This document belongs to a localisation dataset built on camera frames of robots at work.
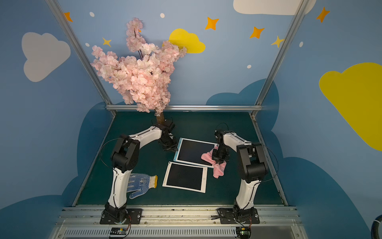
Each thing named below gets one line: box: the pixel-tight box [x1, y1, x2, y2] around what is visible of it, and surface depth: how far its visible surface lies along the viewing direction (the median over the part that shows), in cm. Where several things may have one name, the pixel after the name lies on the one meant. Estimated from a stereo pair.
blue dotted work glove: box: [126, 173, 159, 200], surface depth 86 cm
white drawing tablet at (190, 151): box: [173, 137, 219, 169], surface depth 101 cm
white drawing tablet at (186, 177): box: [162, 161, 208, 194], surface depth 90 cm
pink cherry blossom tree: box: [91, 17, 188, 117], surface depth 67 cm
